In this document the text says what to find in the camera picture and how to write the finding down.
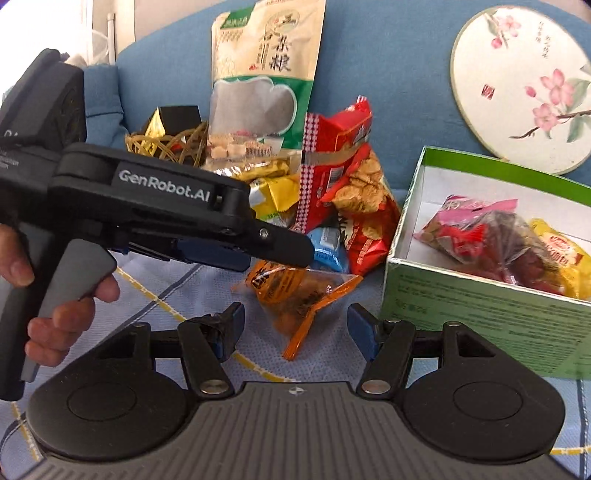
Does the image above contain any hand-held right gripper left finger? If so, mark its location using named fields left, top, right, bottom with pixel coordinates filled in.
left=98, top=302, right=246, bottom=400

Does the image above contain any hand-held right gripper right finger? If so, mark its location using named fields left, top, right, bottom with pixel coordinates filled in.
left=346, top=303, right=498, bottom=400

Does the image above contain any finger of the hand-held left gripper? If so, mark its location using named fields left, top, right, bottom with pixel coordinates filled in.
left=124, top=238, right=253, bottom=273
left=231, top=217, right=317, bottom=269

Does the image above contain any small blue snack packet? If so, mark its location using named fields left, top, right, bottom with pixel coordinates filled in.
left=307, top=226, right=350, bottom=273

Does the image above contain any yellow green snack packet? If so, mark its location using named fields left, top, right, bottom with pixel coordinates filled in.
left=248, top=174, right=302, bottom=228

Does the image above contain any orange clear snack packet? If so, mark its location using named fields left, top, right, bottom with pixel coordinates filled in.
left=230, top=260, right=364, bottom=361

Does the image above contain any gold snack packet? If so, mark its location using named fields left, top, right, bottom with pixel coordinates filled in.
left=216, top=154, right=297, bottom=182

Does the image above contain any cracker print snack packet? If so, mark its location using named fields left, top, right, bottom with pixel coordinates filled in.
left=322, top=143, right=402, bottom=276

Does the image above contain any green cardboard box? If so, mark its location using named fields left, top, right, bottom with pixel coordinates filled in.
left=381, top=146, right=591, bottom=380

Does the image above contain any tall red snack packet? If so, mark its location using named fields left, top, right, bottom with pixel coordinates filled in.
left=299, top=96, right=374, bottom=234

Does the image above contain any dark red date packet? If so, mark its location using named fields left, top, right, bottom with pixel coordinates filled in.
left=413, top=194, right=557, bottom=289

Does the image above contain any person's left hand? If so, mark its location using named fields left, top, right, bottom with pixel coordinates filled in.
left=0, top=224, right=121, bottom=368

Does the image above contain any striped light blue blanket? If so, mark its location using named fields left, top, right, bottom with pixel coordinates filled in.
left=0, top=256, right=591, bottom=467

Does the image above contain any gold woven basket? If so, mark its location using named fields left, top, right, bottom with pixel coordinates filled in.
left=125, top=121, right=210, bottom=169

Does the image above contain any blue cushion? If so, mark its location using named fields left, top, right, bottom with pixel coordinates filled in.
left=85, top=65, right=126, bottom=121

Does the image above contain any black and gold box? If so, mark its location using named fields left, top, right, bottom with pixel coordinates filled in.
left=145, top=105, right=202, bottom=140

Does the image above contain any large beige green grain pouch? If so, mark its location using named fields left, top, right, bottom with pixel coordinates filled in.
left=209, top=0, right=327, bottom=172

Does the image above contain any blue fabric sofa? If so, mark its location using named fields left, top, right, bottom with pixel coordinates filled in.
left=83, top=0, right=591, bottom=282

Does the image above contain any round floral fan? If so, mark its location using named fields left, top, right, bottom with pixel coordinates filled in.
left=450, top=4, right=591, bottom=176

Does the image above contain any white wire rack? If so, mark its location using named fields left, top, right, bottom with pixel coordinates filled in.
left=65, top=14, right=117, bottom=66

